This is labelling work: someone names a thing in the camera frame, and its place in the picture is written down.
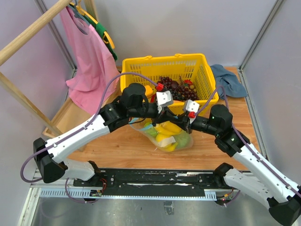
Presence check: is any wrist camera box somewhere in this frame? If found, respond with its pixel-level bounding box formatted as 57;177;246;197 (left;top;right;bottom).
156;90;174;113
183;99;200;123

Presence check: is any large yellow lemon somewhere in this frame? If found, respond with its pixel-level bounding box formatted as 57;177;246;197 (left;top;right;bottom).
155;133;178;152

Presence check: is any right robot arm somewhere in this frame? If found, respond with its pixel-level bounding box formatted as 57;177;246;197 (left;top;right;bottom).
172;105;301;226

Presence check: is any wooden clothes rack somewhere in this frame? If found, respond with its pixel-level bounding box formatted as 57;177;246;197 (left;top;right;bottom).
0;0;111;142

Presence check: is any dark grape bunch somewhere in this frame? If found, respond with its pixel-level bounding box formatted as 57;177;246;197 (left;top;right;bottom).
171;85;199;101

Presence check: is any clear zip top bag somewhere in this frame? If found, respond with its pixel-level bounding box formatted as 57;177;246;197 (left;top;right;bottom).
129;118;193;152

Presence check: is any green custard apple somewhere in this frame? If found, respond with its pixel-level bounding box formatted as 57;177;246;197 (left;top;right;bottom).
145;127;158;138

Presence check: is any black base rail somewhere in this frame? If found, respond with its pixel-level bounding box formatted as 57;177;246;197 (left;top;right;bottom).
73;168;231;198

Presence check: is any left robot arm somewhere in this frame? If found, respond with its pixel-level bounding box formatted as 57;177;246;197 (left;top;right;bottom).
33;83;173;186

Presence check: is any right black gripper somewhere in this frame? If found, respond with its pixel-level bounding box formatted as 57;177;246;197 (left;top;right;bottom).
173;112;220;136

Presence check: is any blue crumpled cloth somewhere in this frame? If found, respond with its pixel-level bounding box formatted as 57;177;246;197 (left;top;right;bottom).
210;64;247;99

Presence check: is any yellow plastic basket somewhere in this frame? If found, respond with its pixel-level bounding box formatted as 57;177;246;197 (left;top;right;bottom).
122;53;216;108

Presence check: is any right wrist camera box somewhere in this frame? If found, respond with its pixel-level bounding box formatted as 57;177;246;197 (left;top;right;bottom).
183;99;200;123

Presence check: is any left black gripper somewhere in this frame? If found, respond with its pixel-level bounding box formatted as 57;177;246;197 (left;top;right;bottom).
129;103;176;127

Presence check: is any yellow mango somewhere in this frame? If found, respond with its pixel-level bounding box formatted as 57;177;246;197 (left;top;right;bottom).
155;122;182;136

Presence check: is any green clothes hanger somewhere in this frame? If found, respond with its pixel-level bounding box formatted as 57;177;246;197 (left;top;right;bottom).
68;0;118;61

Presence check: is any yellow clothes hanger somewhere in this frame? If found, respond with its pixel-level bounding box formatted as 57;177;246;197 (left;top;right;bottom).
76;0;115;50

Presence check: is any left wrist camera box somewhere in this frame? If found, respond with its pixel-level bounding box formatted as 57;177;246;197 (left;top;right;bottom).
156;90;174;113

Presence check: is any purple grape bunch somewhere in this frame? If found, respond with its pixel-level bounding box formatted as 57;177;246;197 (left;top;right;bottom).
157;76;179;91

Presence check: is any pink hanging shirt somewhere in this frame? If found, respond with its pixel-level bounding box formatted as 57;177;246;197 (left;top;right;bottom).
60;7;119;115

